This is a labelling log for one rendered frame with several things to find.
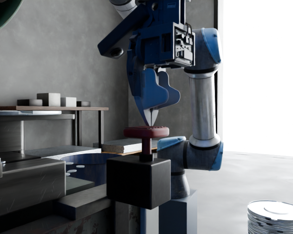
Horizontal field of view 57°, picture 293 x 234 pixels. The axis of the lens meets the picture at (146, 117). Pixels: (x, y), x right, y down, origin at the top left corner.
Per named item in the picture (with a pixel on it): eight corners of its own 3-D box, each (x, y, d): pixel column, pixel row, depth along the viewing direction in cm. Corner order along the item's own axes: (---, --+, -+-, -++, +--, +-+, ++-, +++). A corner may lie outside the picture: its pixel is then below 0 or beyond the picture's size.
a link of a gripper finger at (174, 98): (174, 126, 42) (174, 67, 42) (143, 125, 46) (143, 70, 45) (183, 126, 45) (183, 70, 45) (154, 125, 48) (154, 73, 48)
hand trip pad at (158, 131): (144, 166, 50) (144, 125, 50) (172, 170, 47) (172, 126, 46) (119, 173, 44) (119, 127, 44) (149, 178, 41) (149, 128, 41)
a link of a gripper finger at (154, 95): (163, 127, 40) (163, 64, 39) (132, 126, 43) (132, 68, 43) (174, 126, 42) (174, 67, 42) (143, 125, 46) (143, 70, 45)
